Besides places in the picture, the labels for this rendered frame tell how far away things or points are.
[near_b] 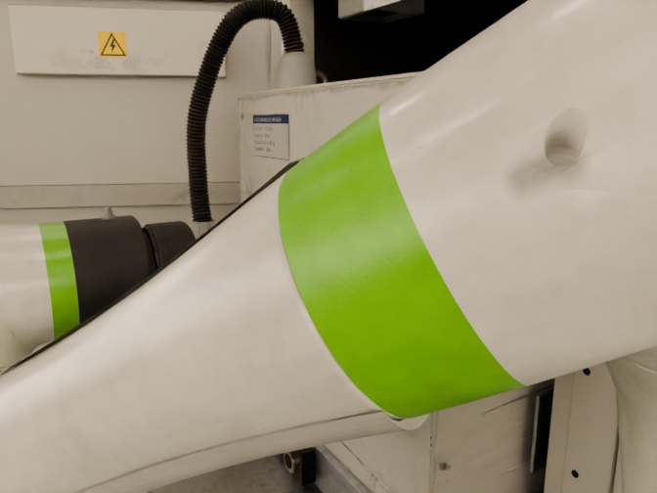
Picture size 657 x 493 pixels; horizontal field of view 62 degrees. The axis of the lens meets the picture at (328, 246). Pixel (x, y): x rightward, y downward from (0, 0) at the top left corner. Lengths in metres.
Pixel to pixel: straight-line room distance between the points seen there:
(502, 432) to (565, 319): 0.48
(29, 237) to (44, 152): 0.68
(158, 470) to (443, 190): 0.17
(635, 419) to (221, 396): 0.18
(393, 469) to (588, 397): 0.22
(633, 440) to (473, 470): 0.36
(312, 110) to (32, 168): 0.60
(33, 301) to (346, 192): 0.30
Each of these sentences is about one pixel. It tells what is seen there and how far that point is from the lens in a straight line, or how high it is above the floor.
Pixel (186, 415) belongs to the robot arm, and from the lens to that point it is 0.23.
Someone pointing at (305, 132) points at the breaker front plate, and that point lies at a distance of 0.70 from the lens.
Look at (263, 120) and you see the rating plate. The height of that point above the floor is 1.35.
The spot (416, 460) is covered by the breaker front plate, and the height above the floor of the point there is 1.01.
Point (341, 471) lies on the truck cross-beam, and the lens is 0.74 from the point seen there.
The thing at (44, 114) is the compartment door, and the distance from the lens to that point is 1.11.
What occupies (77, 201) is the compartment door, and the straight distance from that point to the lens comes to 1.09.
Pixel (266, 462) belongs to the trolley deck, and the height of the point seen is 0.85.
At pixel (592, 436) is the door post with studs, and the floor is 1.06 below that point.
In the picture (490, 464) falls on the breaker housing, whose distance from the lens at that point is 0.65.
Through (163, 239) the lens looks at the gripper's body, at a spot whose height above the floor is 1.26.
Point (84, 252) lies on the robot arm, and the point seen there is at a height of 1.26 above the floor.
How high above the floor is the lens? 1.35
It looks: 13 degrees down
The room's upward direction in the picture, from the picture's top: straight up
